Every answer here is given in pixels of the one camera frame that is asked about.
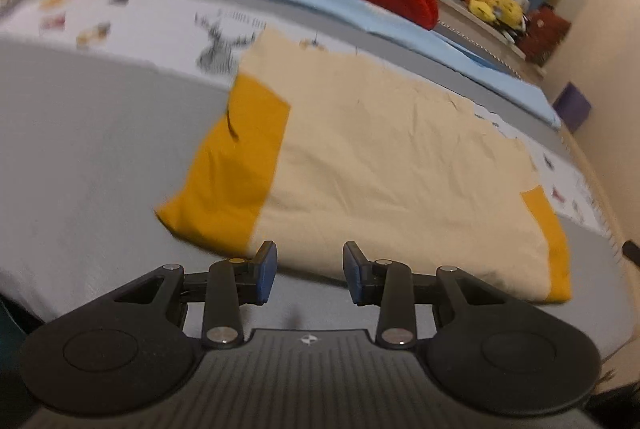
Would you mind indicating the dark red bag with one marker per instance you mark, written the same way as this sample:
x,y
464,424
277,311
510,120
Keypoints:
x,y
545,34

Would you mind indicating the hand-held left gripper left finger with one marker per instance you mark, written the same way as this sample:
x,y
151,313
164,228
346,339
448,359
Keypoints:
x,y
267,271

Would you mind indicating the purple box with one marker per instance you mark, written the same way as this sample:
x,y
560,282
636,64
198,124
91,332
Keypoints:
x,y
572,106

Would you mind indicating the beige and yellow shirt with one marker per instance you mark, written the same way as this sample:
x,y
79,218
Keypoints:
x,y
390,159

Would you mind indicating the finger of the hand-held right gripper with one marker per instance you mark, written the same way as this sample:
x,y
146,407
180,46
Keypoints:
x,y
631,253

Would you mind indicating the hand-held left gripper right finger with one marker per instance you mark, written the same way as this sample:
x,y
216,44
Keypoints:
x,y
352,274

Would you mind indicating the grey printed bed sheet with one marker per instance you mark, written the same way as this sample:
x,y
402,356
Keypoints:
x,y
100,149

